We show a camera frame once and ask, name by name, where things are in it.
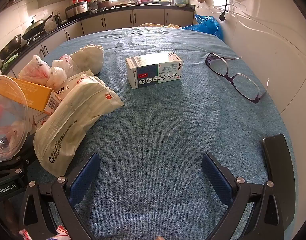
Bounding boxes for white and blue medicine box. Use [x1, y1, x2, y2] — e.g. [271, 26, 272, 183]
[125, 52, 184, 89]

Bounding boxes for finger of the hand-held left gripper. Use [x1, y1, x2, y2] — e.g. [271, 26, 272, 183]
[0, 152, 35, 180]

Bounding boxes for dark cooking pot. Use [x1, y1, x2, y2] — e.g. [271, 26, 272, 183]
[96, 0, 113, 10]

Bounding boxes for black wok with handle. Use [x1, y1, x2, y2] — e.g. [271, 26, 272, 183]
[22, 14, 53, 40]

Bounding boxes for clear plastic bowl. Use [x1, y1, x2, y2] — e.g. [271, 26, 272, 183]
[0, 75, 31, 163]

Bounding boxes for orange medicine box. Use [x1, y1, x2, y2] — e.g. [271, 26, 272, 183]
[0, 76, 63, 115]

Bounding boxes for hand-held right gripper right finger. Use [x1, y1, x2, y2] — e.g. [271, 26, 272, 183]
[201, 152, 285, 240]

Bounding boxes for white cloth wad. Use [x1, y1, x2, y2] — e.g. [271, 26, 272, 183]
[69, 44, 104, 77]

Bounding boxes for steel rice cooker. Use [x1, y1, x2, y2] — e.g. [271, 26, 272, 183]
[65, 0, 89, 19]

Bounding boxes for blue plastic bag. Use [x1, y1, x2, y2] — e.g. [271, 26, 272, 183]
[180, 14, 225, 42]

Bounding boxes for black power plug cable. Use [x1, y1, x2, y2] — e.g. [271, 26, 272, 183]
[219, 0, 241, 22]

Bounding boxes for red printed plastic bag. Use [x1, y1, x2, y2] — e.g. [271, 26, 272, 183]
[18, 55, 52, 85]

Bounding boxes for yellow plastic bag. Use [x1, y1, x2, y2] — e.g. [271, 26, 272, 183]
[138, 22, 182, 29]

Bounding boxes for black kitchen countertop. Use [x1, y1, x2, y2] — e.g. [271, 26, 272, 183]
[0, 4, 195, 80]

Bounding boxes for white plastic bag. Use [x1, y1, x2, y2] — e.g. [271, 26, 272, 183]
[46, 54, 81, 88]

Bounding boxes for red white patterned cloth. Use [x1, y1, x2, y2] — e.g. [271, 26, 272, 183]
[19, 226, 69, 240]

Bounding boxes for black smartphone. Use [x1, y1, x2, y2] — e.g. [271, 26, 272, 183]
[261, 134, 295, 183]

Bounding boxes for gas stove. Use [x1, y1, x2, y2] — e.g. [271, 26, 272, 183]
[23, 30, 47, 45]

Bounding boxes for purple framed glasses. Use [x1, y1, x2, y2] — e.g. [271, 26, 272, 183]
[205, 53, 270, 104]

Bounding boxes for green vegetables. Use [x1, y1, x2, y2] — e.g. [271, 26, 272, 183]
[3, 54, 19, 69]

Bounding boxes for blue tablecloth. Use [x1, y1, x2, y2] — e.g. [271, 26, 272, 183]
[25, 26, 297, 240]

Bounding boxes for beige lower kitchen cabinets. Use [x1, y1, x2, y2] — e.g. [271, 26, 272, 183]
[10, 9, 196, 80]

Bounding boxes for face mask packet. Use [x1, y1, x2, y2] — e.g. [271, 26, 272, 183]
[33, 76, 125, 177]

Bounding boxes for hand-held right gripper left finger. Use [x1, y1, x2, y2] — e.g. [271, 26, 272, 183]
[19, 152, 101, 240]

